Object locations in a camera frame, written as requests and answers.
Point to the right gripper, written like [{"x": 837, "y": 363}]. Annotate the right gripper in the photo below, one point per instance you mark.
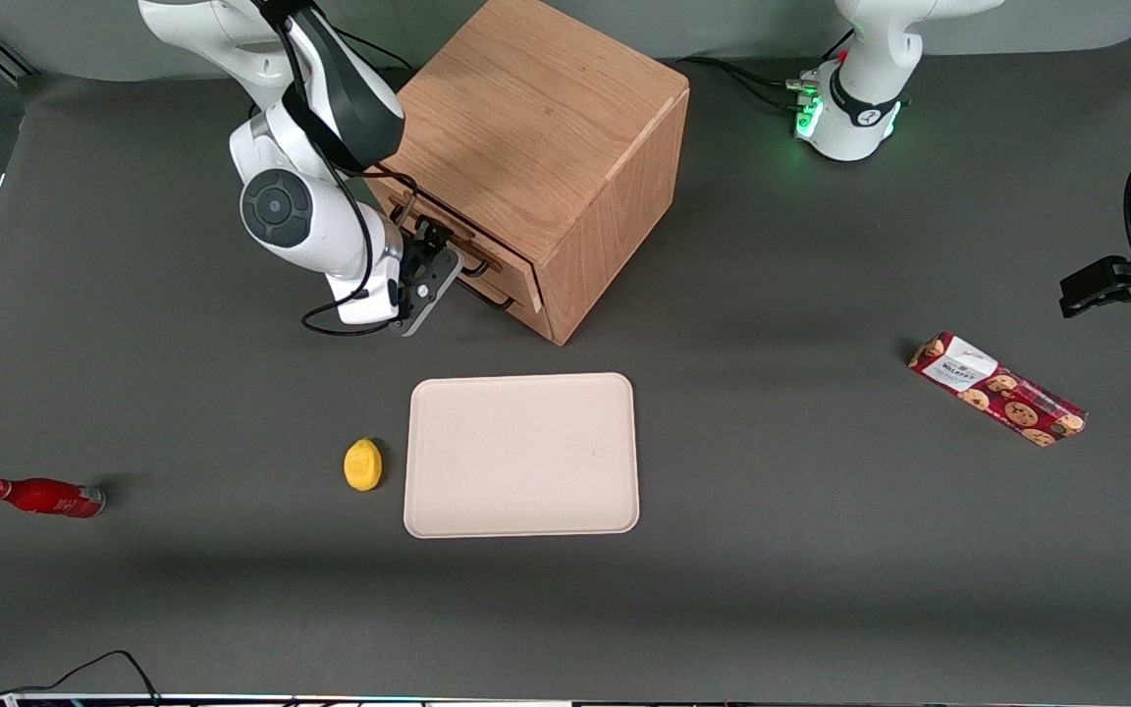
[{"x": 425, "y": 244}]

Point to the wooden drawer with scuffed front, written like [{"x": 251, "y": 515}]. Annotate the wooden drawer with scuffed front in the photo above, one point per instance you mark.
[{"x": 522, "y": 276}]

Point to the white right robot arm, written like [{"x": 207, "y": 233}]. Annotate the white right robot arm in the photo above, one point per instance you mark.
[{"x": 310, "y": 118}]

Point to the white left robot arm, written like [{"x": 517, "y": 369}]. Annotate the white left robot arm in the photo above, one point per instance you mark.
[{"x": 865, "y": 88}]

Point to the wooden drawer with clean front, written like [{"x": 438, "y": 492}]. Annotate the wooden drawer with clean front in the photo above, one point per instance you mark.
[{"x": 538, "y": 320}]

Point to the wooden drawer cabinet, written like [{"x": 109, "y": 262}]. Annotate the wooden drawer cabinet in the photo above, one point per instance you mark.
[{"x": 546, "y": 128}]

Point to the red tartan cookie box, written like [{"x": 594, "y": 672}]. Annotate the red tartan cookie box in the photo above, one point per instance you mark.
[{"x": 997, "y": 388}]

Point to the beige rectangular tray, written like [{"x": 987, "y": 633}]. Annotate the beige rectangular tray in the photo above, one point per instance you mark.
[{"x": 521, "y": 457}]

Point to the yellow lemon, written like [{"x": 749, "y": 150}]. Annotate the yellow lemon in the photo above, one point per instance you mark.
[{"x": 362, "y": 465}]

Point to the red bottle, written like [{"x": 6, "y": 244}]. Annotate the red bottle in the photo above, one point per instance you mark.
[{"x": 45, "y": 497}]

